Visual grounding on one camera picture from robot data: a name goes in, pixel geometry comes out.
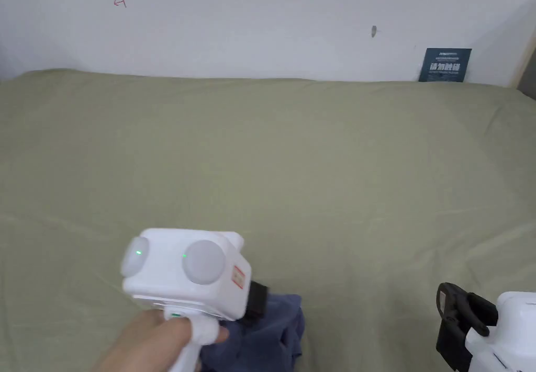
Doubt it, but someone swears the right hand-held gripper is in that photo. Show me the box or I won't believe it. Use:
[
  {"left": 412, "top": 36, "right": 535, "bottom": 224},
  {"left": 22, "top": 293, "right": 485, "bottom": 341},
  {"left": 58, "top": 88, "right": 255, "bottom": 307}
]
[{"left": 435, "top": 281, "right": 536, "bottom": 372}]

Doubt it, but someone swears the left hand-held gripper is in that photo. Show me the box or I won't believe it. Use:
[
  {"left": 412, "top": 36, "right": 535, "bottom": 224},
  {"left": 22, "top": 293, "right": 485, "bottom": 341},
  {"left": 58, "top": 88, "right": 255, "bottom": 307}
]
[{"left": 120, "top": 228, "right": 273, "bottom": 372}]

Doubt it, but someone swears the dark blue garment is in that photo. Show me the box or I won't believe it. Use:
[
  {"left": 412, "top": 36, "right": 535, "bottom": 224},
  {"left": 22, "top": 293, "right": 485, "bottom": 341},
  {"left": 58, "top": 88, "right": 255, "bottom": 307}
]
[{"left": 200, "top": 290, "right": 307, "bottom": 372}]

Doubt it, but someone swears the person's left hand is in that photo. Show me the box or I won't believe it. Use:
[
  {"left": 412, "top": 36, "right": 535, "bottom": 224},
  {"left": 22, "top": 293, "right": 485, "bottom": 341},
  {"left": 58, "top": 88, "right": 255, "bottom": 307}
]
[{"left": 85, "top": 308, "right": 231, "bottom": 372}]

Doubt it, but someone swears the bed with pale green sheet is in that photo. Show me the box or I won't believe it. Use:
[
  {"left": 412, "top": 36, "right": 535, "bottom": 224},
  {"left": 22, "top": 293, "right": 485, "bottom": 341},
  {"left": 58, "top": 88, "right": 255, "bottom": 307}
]
[{"left": 0, "top": 68, "right": 536, "bottom": 372}]

